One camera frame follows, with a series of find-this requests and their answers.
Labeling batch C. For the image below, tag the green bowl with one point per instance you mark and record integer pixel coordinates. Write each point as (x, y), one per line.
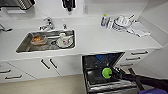
(107, 72)

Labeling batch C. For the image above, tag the blue bowl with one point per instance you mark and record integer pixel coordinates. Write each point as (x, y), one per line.
(100, 58)

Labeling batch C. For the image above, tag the steel dishwasher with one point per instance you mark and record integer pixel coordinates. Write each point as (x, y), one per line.
(93, 80)

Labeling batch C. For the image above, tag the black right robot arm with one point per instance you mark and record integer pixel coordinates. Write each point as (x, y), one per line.
(150, 81)

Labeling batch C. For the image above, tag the white drawer unit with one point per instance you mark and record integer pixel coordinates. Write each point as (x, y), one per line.
(136, 56)
(11, 71)

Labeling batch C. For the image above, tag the blue bin lid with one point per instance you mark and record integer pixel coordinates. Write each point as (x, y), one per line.
(153, 91)

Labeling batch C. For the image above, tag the white folded towel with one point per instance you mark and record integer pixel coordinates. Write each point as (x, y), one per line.
(139, 30)

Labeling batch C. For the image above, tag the stack of white plates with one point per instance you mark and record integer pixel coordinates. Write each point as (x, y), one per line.
(121, 24)

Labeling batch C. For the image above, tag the clear drinking glass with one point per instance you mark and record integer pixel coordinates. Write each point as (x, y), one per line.
(110, 23)

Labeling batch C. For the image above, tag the blue dish soap bottle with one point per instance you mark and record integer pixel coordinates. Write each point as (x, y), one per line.
(104, 20)

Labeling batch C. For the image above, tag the white cup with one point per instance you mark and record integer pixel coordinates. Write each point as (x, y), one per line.
(65, 40)

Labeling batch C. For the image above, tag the white two-door base cabinet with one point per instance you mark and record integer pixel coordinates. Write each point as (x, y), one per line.
(50, 66)

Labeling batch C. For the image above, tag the black soap dispenser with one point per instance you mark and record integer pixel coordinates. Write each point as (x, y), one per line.
(68, 4)

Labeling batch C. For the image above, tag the chrome faucet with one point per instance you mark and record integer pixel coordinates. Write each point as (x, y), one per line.
(48, 24)

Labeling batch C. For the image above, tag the brown bowl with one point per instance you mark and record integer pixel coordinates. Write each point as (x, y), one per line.
(38, 40)

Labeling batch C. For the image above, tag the steel sink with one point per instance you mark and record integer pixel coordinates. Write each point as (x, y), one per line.
(25, 46)

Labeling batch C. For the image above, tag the dish rack with dishes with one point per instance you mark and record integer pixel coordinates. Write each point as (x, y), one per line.
(5, 29)

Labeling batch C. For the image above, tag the white wall outlet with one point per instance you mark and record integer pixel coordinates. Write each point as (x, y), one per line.
(85, 9)

